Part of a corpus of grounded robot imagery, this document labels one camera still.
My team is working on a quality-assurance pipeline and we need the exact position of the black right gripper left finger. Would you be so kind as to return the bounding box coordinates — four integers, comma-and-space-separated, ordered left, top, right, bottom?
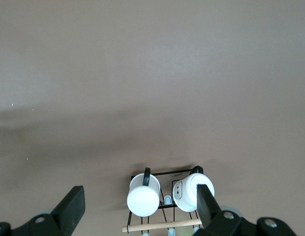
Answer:
0, 185, 86, 236

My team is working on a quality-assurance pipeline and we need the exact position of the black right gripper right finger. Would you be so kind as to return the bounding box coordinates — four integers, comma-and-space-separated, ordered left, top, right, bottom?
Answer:
194, 184, 296, 236

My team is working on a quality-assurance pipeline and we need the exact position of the white mug with face label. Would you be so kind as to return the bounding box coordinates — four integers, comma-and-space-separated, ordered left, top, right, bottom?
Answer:
172, 166, 215, 212

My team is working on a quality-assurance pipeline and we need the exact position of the grey rack hook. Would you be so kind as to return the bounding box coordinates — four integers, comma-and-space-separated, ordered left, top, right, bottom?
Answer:
163, 195, 177, 236

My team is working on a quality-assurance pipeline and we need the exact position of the black wire mug rack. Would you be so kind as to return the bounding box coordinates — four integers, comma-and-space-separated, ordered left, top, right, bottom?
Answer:
122, 169, 205, 236

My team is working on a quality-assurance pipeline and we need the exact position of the plain white mug black handle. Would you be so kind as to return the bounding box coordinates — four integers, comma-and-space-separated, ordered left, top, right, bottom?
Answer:
126, 167, 161, 217

